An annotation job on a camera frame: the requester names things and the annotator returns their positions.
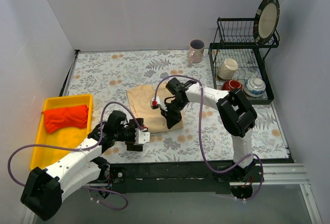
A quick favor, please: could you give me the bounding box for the red bowl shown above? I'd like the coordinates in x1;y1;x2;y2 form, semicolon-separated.
222;79;242;91

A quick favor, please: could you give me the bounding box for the beige t shirt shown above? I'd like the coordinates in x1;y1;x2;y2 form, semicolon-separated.
127;84;184;133

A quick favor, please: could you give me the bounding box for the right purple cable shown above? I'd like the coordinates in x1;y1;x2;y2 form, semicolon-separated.
152;75;265;201

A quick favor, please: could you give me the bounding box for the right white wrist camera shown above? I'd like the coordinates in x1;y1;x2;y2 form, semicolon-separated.
150;96;167;111

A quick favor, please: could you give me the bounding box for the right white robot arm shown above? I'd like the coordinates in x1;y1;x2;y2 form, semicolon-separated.
151;75;257;182

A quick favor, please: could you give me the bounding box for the purple cable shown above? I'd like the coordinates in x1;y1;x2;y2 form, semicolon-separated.
152;75;265;201
7;101;149;211

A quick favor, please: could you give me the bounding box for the pink ceramic mug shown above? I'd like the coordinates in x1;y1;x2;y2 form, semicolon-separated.
188;39;205;64

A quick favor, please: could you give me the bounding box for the aluminium frame rail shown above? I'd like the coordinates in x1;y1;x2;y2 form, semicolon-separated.
21;159;322;223

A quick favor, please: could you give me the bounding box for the yellow plastic tray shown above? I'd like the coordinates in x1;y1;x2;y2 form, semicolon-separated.
29;94;93;172

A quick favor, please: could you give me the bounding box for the black rimmed beige plate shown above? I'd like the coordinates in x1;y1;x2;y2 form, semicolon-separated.
253;0;280;45

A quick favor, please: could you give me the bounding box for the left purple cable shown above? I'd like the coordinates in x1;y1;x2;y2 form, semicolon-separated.
7;101;149;211

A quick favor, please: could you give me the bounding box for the white blue patterned bowl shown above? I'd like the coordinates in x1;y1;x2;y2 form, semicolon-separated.
243;77;266;97

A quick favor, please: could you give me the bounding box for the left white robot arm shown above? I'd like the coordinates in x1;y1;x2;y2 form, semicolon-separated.
21;111;150;221

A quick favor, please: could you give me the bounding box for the orange red cloth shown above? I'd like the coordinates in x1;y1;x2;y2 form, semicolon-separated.
42;105;89;133

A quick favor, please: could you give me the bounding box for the black wire dish rack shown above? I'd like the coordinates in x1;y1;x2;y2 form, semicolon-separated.
208;18;279;105

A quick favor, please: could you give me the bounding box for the cream ceramic cup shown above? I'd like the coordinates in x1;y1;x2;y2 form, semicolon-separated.
218;58;238;80

